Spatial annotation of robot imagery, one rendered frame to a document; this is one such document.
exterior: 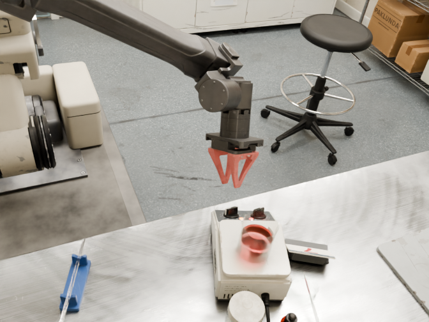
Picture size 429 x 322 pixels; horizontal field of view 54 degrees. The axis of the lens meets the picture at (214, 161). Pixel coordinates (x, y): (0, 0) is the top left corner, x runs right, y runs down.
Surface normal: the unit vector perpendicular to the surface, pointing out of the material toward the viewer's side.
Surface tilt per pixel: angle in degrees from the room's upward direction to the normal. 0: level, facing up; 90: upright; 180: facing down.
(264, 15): 90
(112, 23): 101
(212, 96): 66
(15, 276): 0
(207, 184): 0
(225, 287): 90
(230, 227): 0
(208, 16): 90
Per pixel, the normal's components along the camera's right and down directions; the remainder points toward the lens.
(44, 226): 0.10, -0.74
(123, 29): 0.35, 0.77
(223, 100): -0.47, 0.16
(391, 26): -0.94, 0.15
